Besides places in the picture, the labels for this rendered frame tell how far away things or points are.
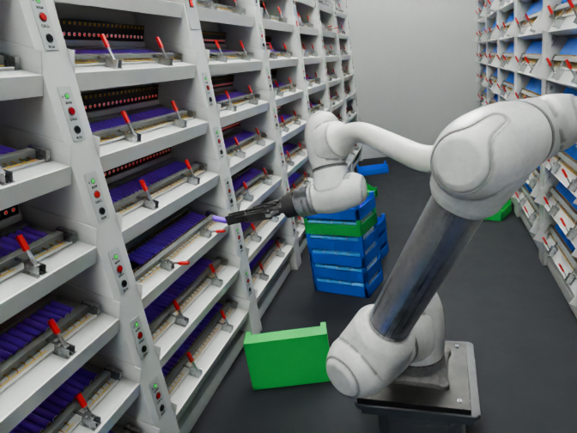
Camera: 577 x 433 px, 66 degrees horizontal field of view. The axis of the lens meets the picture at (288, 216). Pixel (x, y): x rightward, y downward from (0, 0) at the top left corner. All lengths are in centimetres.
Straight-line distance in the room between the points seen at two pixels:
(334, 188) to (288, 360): 71
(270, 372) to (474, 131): 122
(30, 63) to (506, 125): 94
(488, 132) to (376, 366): 59
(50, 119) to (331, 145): 68
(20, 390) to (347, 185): 89
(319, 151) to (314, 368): 81
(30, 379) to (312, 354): 92
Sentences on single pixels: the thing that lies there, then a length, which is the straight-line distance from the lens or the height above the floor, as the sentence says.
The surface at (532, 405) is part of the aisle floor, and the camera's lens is 166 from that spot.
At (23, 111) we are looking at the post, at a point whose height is 109.
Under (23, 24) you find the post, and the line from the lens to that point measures 115.
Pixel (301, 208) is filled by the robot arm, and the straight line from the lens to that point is 127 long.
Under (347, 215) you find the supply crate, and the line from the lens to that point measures 204.
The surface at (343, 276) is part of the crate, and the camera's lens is 219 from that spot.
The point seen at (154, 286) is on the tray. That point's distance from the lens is 136.
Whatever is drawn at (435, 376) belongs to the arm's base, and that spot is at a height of 24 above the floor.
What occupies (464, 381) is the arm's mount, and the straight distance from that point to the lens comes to 137.
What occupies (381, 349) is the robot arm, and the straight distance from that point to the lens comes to 106.
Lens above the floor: 108
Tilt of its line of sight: 18 degrees down
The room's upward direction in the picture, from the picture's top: 10 degrees counter-clockwise
